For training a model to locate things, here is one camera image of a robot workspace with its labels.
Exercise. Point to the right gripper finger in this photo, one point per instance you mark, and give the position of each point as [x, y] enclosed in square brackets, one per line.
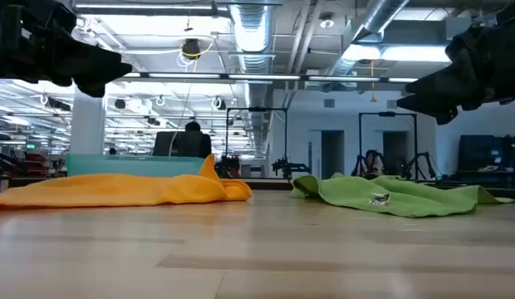
[448, 83]
[440, 110]

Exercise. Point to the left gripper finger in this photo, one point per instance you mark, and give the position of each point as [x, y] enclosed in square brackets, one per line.
[91, 62]
[93, 89]

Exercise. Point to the green microfiber towel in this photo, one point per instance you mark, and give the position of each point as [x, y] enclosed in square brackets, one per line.
[407, 199]

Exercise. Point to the orange microfiber towel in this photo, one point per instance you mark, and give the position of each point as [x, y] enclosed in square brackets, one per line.
[116, 189]

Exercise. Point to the teal translucent plastic basket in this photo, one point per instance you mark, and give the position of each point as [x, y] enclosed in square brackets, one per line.
[128, 166]

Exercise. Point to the white pillar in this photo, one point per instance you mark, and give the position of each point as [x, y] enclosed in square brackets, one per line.
[87, 124]

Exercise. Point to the dark doorway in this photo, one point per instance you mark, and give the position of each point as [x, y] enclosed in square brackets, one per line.
[394, 149]
[332, 153]

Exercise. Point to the dark screen workstation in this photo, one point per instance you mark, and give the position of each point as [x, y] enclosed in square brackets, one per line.
[486, 151]

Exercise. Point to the green exit sign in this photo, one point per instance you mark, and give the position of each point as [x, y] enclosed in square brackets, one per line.
[30, 146]

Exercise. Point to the black computer monitor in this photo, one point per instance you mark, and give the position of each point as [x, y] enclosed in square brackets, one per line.
[178, 144]

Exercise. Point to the standing person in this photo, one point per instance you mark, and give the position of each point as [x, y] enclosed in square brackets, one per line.
[194, 125]

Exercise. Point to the black metal gantry frame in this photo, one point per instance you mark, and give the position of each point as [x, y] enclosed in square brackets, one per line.
[257, 109]
[386, 114]

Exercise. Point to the silver ventilation duct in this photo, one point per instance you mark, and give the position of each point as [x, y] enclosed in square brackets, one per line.
[382, 12]
[253, 25]

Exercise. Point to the black ceiling camera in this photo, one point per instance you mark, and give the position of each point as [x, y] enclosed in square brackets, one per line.
[191, 47]

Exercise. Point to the rail with LED strips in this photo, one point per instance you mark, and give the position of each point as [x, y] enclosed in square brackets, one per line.
[261, 76]

